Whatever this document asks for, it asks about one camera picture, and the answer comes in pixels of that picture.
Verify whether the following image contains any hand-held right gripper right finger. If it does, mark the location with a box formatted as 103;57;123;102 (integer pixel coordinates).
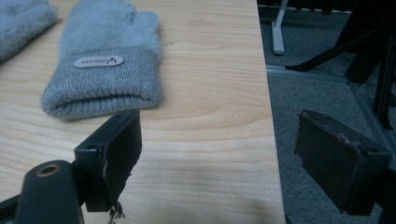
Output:
293;108;392;217

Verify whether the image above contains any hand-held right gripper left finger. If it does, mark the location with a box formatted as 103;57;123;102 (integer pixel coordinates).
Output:
73;108;143;220

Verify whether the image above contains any white stand leg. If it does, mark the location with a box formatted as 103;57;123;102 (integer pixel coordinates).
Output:
271;0;290;56

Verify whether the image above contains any grey fluffy mitten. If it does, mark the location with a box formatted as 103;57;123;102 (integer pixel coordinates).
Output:
0;0;60;64

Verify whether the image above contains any black metal stand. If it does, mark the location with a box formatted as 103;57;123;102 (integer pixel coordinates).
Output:
284;0;396;131

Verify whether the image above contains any grey mitten with label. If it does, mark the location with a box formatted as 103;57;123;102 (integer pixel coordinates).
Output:
40;0;163;121

